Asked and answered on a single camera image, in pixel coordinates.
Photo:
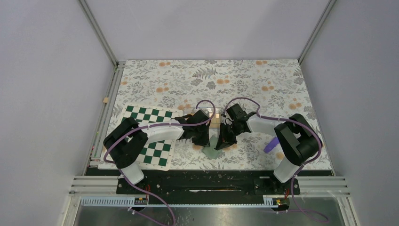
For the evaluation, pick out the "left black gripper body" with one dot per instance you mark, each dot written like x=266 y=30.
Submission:
x=201 y=138

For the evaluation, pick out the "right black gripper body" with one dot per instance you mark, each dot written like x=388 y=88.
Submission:
x=235 y=129

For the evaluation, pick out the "green card holder wallet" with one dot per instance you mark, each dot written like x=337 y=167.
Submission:
x=210 y=151

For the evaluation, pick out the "clear box with orange blocks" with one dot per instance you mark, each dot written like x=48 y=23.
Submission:
x=209 y=111

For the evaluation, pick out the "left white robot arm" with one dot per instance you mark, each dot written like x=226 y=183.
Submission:
x=125 y=143

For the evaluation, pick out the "purple cylinder tube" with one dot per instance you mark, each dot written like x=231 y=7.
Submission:
x=271 y=145

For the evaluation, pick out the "floral table mat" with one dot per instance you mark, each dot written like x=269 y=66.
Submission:
x=276 y=85

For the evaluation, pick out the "green white chessboard mat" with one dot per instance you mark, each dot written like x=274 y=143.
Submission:
x=156 y=155

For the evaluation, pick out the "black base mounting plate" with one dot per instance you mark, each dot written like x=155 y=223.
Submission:
x=208 y=187

